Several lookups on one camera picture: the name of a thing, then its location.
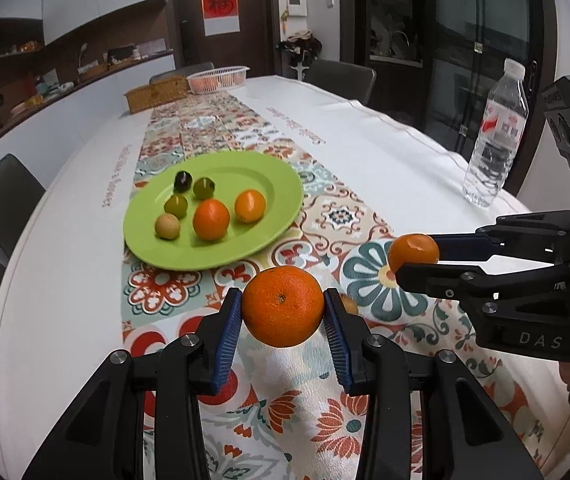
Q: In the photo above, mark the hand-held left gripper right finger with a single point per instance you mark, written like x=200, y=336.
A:
x=337, y=340

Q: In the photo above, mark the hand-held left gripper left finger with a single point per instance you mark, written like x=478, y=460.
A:
x=227, y=340

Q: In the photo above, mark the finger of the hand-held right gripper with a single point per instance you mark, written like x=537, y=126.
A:
x=515, y=240
x=440, y=280

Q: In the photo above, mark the small orange tangerine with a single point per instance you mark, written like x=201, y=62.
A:
x=250, y=205
x=412, y=252

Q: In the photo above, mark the large orange tangerine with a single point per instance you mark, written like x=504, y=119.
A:
x=282, y=307
x=211, y=218

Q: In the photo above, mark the green plate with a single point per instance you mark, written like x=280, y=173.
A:
x=250, y=247

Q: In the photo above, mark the beige round fruit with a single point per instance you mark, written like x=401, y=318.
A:
x=350, y=305
x=167, y=226

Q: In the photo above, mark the green plum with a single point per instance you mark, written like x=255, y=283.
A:
x=176, y=206
x=204, y=188

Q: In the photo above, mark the dark purple plum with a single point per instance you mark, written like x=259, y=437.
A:
x=183, y=181

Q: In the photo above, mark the clear plastic water bottle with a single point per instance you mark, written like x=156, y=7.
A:
x=492, y=160

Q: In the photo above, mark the patterned table runner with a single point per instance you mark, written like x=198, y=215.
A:
x=345, y=210

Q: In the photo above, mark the glass sliding door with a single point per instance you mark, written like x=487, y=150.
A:
x=465, y=20

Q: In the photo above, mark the wooden box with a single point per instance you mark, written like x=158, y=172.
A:
x=157, y=95

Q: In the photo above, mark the pink plastic basket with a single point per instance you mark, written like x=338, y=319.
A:
x=217, y=81

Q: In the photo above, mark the dark bag with cloth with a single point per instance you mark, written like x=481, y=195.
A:
x=301, y=44

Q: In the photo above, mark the white counter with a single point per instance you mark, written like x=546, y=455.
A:
x=65, y=105

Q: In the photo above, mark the small desk lamp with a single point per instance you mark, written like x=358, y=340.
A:
x=84, y=55

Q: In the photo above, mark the dark wooden door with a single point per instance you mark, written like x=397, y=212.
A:
x=255, y=20

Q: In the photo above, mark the red and white door poster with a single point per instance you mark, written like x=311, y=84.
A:
x=220, y=5

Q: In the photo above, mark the white wall intercom panel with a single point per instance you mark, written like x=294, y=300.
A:
x=295, y=6

